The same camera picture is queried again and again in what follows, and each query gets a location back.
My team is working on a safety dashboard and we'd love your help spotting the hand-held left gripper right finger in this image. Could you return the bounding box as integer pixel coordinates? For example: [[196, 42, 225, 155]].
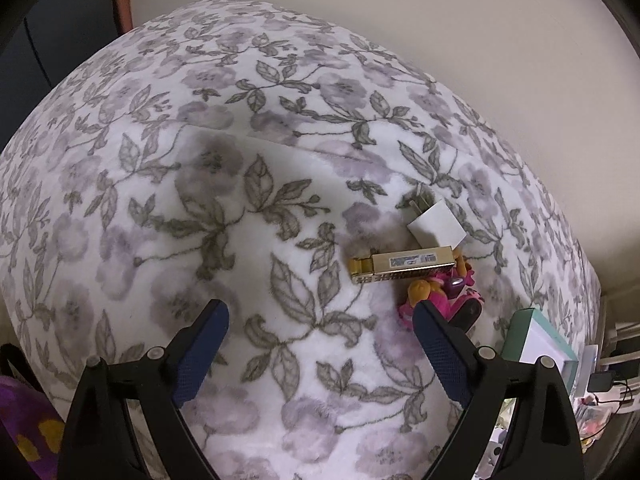
[[414, 300, 585, 480]]

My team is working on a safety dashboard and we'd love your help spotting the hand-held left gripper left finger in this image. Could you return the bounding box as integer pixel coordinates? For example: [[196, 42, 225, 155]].
[[57, 299, 230, 480]]

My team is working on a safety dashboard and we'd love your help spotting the teal and white box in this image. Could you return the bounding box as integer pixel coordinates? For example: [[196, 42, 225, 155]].
[[500, 306, 582, 397]]

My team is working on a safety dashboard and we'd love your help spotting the pink toy figure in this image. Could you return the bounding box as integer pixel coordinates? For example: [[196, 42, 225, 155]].
[[440, 254, 485, 333]]

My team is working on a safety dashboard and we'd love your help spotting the magenta round toy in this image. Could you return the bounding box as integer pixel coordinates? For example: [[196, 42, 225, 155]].
[[398, 280, 451, 332]]

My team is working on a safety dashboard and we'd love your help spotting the gold patterned harmonica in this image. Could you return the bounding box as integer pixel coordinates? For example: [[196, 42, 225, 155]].
[[348, 246, 457, 286]]

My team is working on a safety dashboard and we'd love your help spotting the white charger plug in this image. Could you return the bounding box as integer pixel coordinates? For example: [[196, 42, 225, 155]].
[[406, 187, 468, 251]]

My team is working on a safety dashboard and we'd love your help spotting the floral fleece blanket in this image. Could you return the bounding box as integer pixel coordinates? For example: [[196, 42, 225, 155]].
[[0, 0, 601, 480]]

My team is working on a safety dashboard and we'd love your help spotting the colourful small clutter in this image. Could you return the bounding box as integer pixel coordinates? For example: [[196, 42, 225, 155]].
[[572, 395, 618, 453]]

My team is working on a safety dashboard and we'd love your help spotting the purple and yellow cloth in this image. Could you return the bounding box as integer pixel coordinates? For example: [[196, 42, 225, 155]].
[[0, 345, 68, 480]]

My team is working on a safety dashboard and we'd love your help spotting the black adapter with cable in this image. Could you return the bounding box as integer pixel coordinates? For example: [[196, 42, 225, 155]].
[[586, 370, 632, 396]]

